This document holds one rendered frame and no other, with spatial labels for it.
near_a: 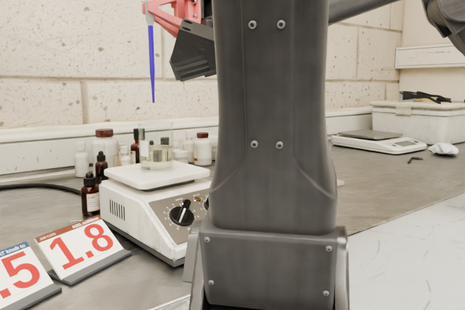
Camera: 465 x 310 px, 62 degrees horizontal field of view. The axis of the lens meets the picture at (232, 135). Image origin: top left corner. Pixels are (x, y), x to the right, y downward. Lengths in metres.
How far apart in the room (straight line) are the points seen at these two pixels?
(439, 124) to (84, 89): 1.13
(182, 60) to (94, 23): 0.67
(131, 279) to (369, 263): 0.28
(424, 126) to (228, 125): 1.36
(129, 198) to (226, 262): 0.34
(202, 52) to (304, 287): 0.27
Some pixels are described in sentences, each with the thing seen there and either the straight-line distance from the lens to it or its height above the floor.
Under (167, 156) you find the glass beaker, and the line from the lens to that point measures 0.57.
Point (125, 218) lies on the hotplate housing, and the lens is 0.55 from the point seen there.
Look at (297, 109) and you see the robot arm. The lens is 0.16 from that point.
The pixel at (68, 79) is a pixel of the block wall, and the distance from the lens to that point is 1.04.
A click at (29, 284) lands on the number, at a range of 0.47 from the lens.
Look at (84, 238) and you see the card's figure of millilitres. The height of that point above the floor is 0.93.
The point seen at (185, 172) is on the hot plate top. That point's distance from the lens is 0.56.
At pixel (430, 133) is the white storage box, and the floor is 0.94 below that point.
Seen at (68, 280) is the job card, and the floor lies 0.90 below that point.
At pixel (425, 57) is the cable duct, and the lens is 1.89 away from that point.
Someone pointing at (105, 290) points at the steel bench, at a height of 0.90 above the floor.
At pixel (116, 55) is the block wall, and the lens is 1.07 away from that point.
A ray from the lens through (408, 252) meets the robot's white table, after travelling 0.57.
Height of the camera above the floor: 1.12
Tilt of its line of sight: 8 degrees down
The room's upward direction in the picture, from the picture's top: straight up
